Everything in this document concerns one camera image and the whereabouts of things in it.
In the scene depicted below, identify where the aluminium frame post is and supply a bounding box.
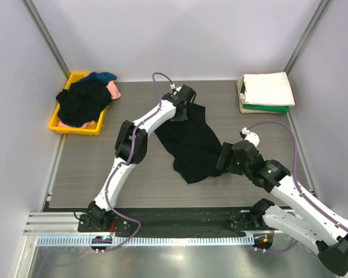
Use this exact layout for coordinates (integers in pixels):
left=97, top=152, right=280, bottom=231
left=285, top=0, right=333, bottom=74
left=22, top=0, right=71, bottom=80

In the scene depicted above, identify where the black t shirt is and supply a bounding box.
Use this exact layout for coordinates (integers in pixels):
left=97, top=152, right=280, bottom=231
left=155, top=104, right=226, bottom=184

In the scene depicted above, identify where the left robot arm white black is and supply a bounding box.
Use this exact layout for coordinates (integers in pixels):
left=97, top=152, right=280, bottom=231
left=84, top=85, right=196, bottom=232

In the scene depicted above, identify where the blue shirt in bin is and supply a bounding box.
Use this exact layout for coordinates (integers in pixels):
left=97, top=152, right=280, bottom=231
left=79, top=72, right=117, bottom=86

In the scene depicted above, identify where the yellow plastic bin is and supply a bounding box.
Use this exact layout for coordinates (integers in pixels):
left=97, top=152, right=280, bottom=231
left=48, top=72, right=108, bottom=136

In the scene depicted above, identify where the right aluminium frame post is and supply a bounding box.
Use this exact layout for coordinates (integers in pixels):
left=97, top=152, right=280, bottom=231
left=285, top=0, right=333, bottom=74

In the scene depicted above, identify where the folded white t shirt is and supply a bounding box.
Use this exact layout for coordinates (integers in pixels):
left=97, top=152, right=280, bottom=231
left=241, top=72, right=295, bottom=107

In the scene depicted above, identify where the slotted cable duct strip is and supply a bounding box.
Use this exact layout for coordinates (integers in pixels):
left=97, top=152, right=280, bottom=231
left=37, top=234, right=255, bottom=247

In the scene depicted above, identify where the left aluminium frame post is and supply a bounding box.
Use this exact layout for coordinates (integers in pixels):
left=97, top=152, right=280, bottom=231
left=22, top=0, right=71, bottom=80

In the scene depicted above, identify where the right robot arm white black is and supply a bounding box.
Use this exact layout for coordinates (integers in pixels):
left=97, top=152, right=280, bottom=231
left=217, top=127, right=348, bottom=276

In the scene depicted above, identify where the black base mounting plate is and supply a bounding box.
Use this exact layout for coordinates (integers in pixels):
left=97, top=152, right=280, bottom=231
left=75, top=207, right=274, bottom=250

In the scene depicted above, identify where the pink shirt in bin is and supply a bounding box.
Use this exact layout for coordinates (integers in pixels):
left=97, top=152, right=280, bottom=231
left=58, top=81, right=122, bottom=129

